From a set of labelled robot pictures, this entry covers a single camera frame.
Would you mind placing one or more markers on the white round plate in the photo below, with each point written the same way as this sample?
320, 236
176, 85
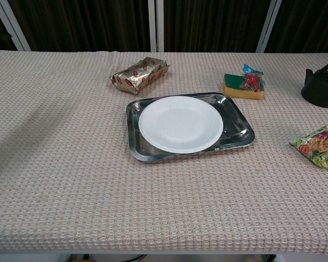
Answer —
180, 124

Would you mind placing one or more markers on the yellow green sponge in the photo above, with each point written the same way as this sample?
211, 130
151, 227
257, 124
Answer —
231, 91

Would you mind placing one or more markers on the beige waffle tablecloth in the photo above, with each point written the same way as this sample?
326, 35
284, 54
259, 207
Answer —
164, 204

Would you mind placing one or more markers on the green snack bag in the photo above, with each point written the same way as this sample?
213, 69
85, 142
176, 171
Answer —
319, 148

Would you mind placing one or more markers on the gold foil snack package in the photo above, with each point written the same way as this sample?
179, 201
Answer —
139, 75

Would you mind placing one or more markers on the dark curtain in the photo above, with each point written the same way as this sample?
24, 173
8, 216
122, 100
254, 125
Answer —
207, 24

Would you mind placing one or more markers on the rectangular stainless steel tray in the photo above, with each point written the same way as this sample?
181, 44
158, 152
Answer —
235, 128

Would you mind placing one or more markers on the white frame post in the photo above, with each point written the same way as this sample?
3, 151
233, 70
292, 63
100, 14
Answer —
15, 27
152, 24
160, 24
268, 27

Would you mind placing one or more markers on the black kettle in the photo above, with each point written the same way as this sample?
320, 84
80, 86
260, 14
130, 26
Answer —
319, 90

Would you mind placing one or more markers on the red clip in plastic wrapper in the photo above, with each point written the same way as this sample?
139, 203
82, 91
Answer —
250, 79

